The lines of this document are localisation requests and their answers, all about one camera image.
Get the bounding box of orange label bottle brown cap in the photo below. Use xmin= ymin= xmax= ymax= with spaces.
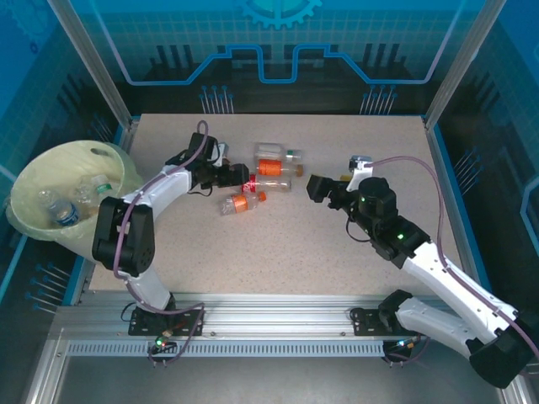
xmin=254 ymin=157 xmax=305 ymax=178

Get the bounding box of clear bottle green cap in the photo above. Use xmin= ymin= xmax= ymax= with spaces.
xmin=82 ymin=173 xmax=113 ymax=203

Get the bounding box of blue label water bottle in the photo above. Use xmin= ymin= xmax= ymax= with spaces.
xmin=38 ymin=189 xmax=82 ymax=229

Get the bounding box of clear container white label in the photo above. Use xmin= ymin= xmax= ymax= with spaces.
xmin=253 ymin=141 xmax=284 ymax=160

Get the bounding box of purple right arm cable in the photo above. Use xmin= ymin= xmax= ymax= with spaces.
xmin=368 ymin=155 xmax=539 ymax=375

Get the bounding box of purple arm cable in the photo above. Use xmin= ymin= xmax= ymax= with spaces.
xmin=112 ymin=120 xmax=211 ymax=316
xmin=368 ymin=155 xmax=539 ymax=375

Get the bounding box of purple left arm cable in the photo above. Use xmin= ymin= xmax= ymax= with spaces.
xmin=112 ymin=120 xmax=211 ymax=316

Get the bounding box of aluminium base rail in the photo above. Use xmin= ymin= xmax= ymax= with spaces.
xmin=56 ymin=291 xmax=405 ymax=338

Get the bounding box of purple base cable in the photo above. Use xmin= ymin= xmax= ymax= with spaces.
xmin=381 ymin=322 xmax=431 ymax=368
xmin=134 ymin=308 xmax=208 ymax=368

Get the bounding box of aluminium frame post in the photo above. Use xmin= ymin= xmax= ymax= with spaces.
xmin=45 ymin=0 xmax=136 ymax=131
xmin=423 ymin=0 xmax=509 ymax=127

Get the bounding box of grey slotted cable duct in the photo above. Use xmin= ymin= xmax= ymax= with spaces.
xmin=67 ymin=339 xmax=387 ymax=359

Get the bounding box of aluminium lower frame rail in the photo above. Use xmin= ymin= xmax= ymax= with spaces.
xmin=23 ymin=327 xmax=71 ymax=404
xmin=500 ymin=378 xmax=536 ymax=404

